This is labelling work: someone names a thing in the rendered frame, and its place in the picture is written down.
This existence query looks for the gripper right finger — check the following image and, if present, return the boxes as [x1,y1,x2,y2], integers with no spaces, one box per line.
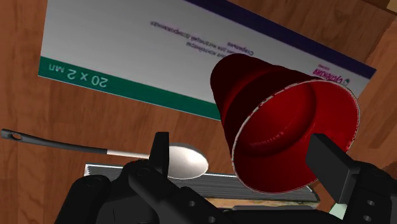
[305,133,397,224]

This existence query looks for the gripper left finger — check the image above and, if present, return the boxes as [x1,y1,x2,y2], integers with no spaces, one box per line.
[54,131,225,224]

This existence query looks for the grey book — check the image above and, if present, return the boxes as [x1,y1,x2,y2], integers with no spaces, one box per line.
[84,164,321,209]

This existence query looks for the red plastic cup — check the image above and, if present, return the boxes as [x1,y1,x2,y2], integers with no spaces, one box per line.
[209,53,361,195]

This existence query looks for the white box with green stripe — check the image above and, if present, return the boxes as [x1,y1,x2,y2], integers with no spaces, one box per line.
[37,0,377,122]

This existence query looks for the black-handled silver spoon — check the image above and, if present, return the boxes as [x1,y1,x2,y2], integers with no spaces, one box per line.
[0,128,209,180]

